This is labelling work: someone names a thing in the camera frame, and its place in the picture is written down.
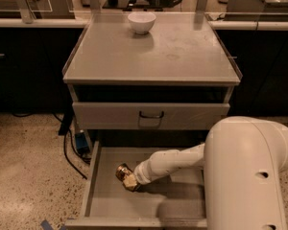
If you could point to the orange can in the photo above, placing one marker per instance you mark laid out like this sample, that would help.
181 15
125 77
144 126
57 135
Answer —
123 171

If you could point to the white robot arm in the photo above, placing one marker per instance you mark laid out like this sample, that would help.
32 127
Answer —
242 158

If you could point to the blue tape piece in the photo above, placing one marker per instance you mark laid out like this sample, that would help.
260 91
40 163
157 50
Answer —
46 225

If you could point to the white ceramic bowl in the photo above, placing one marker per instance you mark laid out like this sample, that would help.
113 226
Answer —
141 22

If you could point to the grey drawer cabinet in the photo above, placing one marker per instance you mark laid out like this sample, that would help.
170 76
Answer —
179 61

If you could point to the grey top drawer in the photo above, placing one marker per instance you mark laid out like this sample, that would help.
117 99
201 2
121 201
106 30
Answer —
177 116

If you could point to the blue power box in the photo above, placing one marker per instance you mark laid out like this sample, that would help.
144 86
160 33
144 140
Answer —
81 143

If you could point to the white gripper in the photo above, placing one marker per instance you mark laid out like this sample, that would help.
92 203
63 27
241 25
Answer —
140 173

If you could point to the white horizontal rail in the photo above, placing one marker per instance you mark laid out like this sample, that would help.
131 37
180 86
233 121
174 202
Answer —
73 23

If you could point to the black drawer handle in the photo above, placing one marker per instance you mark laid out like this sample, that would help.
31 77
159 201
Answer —
158 116

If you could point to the grey open middle drawer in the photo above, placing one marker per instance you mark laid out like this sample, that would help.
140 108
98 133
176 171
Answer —
174 202

